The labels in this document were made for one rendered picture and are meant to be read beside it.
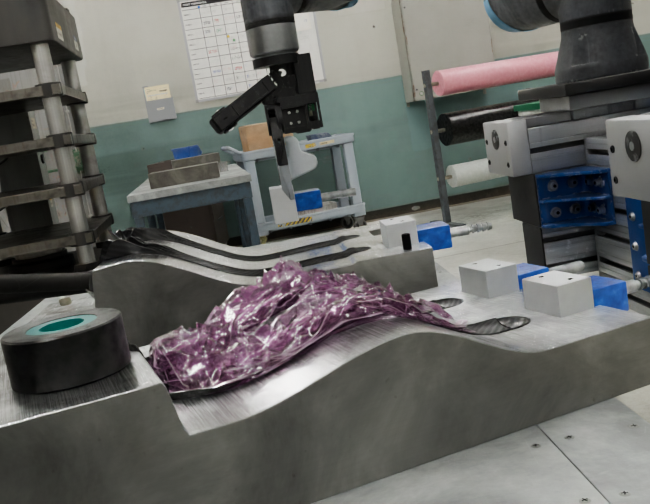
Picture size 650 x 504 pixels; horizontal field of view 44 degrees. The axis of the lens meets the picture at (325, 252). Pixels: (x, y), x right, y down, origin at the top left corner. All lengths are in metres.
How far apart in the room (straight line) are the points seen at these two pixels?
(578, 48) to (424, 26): 6.06
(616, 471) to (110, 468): 0.32
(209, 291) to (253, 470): 0.38
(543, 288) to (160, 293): 0.42
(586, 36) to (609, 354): 0.83
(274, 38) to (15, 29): 3.78
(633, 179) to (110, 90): 6.73
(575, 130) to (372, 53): 6.32
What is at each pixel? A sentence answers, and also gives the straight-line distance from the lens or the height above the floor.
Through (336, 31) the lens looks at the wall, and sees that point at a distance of 7.60.
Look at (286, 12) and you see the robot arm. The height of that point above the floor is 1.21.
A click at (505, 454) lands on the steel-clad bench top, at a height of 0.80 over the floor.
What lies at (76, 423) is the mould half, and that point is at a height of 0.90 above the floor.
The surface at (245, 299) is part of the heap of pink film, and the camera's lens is 0.72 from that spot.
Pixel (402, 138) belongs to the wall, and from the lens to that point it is 7.67.
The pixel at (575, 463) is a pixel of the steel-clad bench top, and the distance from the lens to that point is 0.58.
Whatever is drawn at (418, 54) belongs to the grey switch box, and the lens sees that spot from 7.41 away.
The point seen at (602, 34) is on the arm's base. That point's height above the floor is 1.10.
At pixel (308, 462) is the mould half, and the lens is 0.56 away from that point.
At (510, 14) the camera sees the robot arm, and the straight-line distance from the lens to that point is 1.54.
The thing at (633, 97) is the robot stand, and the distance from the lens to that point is 1.42.
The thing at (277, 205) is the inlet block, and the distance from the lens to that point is 1.22.
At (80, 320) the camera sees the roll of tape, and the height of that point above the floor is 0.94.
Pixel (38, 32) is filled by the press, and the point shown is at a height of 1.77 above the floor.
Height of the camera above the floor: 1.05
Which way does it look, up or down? 9 degrees down
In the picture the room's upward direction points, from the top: 10 degrees counter-clockwise
